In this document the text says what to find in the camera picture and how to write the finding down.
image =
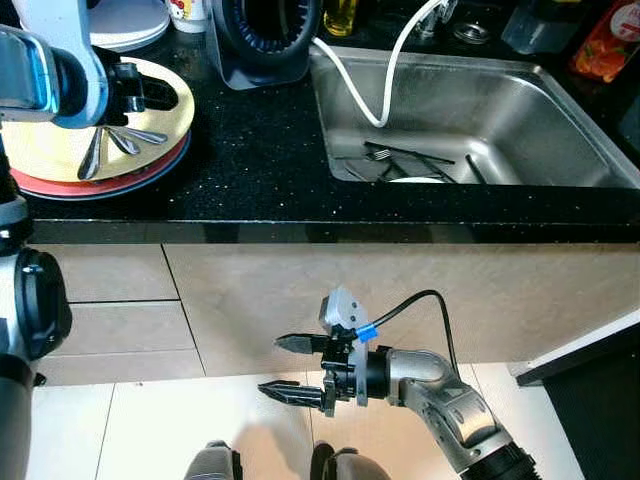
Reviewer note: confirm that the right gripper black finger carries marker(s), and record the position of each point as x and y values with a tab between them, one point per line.
300	343
290	393

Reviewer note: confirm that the steel fork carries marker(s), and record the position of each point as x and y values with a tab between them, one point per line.
378	154
125	142
150	134

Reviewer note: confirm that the steel spoon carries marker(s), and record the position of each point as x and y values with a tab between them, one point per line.
92	160

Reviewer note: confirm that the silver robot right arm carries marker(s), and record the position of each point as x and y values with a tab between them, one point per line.
450	410

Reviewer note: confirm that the black kitchen appliance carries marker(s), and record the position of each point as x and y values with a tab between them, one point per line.
235	65

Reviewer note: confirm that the blue tape band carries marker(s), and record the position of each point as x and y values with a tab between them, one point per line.
366	331

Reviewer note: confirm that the white bowl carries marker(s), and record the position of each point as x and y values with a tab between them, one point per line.
135	20

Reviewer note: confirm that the white cup with red print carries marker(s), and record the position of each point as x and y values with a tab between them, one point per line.
190	12

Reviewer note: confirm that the yellow plate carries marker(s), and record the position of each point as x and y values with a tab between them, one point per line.
60	150

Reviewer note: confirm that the robot right leg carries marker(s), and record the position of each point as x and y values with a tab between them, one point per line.
355	465

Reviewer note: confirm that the robot leg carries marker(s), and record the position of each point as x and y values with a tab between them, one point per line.
355	465
215	465

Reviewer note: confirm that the robot left leg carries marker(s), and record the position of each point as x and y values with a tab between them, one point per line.
215	465

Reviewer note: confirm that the red printed packet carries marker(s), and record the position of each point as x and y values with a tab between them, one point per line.
605	50

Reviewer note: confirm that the beige cabinet door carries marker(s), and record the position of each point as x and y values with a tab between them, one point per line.
480	290

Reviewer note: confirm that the beige cabinet base panel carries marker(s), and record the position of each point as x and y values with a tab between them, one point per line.
120	366

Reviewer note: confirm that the beige drawer front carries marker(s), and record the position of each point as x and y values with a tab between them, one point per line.
120	328
110	272

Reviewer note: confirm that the yellow oil bottle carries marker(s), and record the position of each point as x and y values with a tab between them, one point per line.
340	15

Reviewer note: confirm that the grey plastic container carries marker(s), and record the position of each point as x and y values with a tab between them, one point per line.
540	30

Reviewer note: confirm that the stainless steel sink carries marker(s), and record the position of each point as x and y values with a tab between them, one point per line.
520	110

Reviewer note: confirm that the long black utensil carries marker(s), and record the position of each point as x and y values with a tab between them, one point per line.
420	154

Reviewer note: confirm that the short black stick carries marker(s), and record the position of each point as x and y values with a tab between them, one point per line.
476	168

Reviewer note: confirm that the round steel cap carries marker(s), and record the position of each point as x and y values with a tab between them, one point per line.
472	32

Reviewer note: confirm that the dark low cabinet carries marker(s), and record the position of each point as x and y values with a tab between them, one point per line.
600	420

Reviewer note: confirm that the steel faucet base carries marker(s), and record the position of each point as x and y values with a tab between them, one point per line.
435	22

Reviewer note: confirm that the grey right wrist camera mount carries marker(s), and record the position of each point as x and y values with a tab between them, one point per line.
345	310

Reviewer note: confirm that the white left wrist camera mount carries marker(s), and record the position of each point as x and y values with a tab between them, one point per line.
75	30

